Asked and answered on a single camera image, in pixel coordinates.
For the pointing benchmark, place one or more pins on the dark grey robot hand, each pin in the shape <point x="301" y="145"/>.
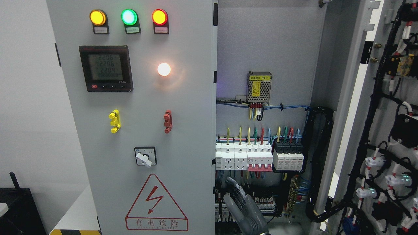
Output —
<point x="244" y="210"/>

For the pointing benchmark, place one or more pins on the grey cabinet door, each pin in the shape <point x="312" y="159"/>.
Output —
<point x="187" y="42"/>
<point x="376" y="163"/>

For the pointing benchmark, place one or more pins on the black relay terminal row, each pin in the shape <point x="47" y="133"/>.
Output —
<point x="265" y="203"/>

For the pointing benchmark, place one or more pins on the brass terminal bar right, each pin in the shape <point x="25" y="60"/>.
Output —
<point x="292" y="197"/>

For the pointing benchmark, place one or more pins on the white socket breaker row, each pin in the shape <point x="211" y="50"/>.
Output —
<point x="231" y="156"/>

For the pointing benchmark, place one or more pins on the black white surge protector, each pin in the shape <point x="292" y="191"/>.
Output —
<point x="288" y="157"/>

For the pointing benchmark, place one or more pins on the red electric warning sticker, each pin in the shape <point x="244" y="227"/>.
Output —
<point x="155" y="209"/>

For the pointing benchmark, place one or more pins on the red terminal connector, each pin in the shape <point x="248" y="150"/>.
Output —
<point x="168" y="122"/>

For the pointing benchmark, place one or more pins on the metal mesh power supply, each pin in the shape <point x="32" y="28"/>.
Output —
<point x="259" y="86"/>

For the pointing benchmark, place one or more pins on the yellow terminal connector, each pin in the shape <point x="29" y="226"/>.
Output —
<point x="115" y="120"/>

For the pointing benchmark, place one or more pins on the white glowing indicator lamp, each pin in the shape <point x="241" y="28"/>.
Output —
<point x="164" y="69"/>

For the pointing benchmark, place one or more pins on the black digital power meter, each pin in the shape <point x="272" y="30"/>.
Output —
<point x="106" y="68"/>

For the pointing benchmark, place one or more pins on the red indicator lamp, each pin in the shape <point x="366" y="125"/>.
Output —
<point x="159" y="17"/>

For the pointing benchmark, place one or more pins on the black box with antenna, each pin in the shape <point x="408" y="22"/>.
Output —
<point x="22" y="216"/>

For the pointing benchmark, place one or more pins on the green indicator lamp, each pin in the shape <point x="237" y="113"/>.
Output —
<point x="129" y="17"/>

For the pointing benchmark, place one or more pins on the yellow indicator lamp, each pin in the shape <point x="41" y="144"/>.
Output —
<point x="97" y="17"/>

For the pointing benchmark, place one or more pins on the red handled circuit breaker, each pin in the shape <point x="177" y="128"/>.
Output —
<point x="259" y="157"/>

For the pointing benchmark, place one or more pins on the white rotary selector switch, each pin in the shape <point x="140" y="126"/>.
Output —
<point x="145" y="156"/>

